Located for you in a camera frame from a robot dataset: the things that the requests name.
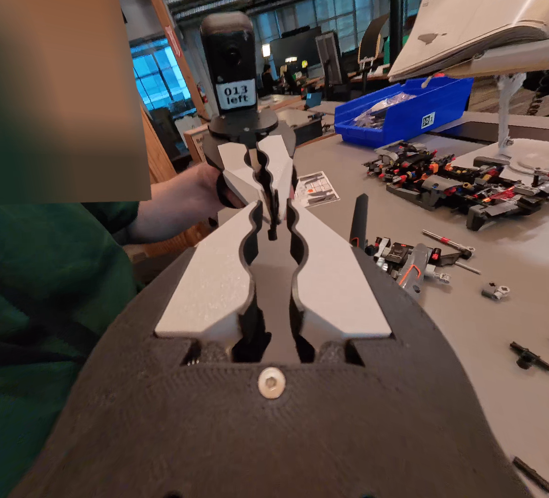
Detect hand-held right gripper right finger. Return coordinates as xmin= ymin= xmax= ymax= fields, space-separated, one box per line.
xmin=284 ymin=198 xmax=393 ymax=363

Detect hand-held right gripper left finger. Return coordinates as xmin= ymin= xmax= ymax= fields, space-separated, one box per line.
xmin=154 ymin=200 xmax=272 ymax=363

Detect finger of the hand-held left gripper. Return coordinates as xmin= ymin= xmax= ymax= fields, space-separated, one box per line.
xmin=256 ymin=134 xmax=297 ymax=208
xmin=217 ymin=141 xmax=276 ymax=224

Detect grey black lego subassembly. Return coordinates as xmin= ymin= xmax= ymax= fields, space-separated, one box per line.
xmin=364 ymin=235 xmax=452 ymax=300

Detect person's left forearm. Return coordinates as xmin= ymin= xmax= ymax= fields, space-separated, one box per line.
xmin=128 ymin=172 xmax=198 ymax=244

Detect grey lego axle red bush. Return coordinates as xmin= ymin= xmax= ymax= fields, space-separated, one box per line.
xmin=421 ymin=229 xmax=477 ymax=260

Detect black lego car chassis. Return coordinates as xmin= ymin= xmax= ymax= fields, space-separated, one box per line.
xmin=361 ymin=139 xmax=549 ymax=232

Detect scattered loose lego pieces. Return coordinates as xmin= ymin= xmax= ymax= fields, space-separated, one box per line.
xmin=454 ymin=260 xmax=549 ymax=373

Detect person's left hand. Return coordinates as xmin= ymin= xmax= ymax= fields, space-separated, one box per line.
xmin=188 ymin=162 xmax=246 ymax=229

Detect black equipment case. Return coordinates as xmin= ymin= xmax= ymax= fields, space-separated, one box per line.
xmin=291 ymin=113 xmax=327 ymax=146

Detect sticker sheet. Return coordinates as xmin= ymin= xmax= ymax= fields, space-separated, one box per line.
xmin=293 ymin=170 xmax=341 ymax=209

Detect clear plastic bags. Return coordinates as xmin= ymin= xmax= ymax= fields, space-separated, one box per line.
xmin=353 ymin=92 xmax=417 ymax=129

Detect blue parts bin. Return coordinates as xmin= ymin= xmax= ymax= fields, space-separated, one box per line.
xmin=333 ymin=75 xmax=475 ymax=148

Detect tan black office chair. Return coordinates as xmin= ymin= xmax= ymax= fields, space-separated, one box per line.
xmin=357 ymin=14 xmax=389 ymax=75

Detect black steel pole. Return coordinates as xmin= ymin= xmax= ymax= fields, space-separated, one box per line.
xmin=387 ymin=0 xmax=407 ymax=67

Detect white book stand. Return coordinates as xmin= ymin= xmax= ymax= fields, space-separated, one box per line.
xmin=422 ymin=37 xmax=549 ymax=178

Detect open instruction booklet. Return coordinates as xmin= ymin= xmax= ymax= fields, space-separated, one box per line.
xmin=387 ymin=0 xmax=549 ymax=81

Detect wooden post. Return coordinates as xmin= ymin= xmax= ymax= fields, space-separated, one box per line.
xmin=136 ymin=0 xmax=212 ymax=122

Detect black wall monitor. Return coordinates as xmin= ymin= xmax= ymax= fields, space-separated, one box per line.
xmin=269 ymin=27 xmax=323 ymax=67

